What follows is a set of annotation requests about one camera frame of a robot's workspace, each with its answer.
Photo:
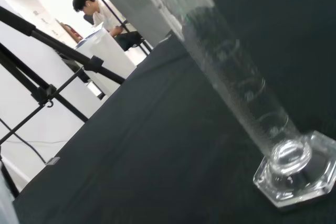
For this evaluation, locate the black cloth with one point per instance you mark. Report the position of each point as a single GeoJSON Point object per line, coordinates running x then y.
{"type": "Point", "coordinates": [157, 155]}

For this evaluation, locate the person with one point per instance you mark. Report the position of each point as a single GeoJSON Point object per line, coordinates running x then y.
{"type": "Point", "coordinates": [99, 11]}

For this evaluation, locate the black tripod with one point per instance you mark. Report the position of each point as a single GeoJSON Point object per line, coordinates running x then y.
{"type": "Point", "coordinates": [39, 90]}

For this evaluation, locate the grey tape piece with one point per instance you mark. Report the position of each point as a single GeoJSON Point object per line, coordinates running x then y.
{"type": "Point", "coordinates": [53, 161]}

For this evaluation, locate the white table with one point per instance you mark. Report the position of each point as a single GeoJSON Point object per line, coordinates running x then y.
{"type": "Point", "coordinates": [110, 51]}

